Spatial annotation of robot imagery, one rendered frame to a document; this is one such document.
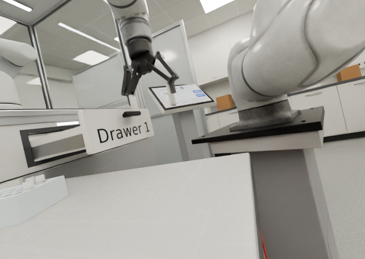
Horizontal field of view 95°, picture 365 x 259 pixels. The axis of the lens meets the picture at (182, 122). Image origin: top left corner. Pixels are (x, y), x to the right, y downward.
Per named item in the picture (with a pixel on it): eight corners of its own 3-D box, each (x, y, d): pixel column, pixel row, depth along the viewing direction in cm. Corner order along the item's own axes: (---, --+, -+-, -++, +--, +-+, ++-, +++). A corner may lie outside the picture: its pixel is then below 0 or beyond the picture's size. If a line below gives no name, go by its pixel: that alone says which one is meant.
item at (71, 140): (148, 133, 66) (144, 118, 66) (91, 147, 42) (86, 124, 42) (77, 149, 80) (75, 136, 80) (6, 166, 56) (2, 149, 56)
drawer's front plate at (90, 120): (154, 135, 66) (148, 108, 66) (92, 154, 39) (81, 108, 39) (150, 136, 67) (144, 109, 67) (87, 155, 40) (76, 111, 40)
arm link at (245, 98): (272, 102, 64) (258, 46, 64) (307, 94, 45) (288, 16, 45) (231, 113, 64) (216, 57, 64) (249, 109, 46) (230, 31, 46)
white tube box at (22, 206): (68, 195, 31) (64, 175, 31) (21, 223, 22) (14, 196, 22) (8, 208, 32) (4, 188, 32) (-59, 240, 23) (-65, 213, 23)
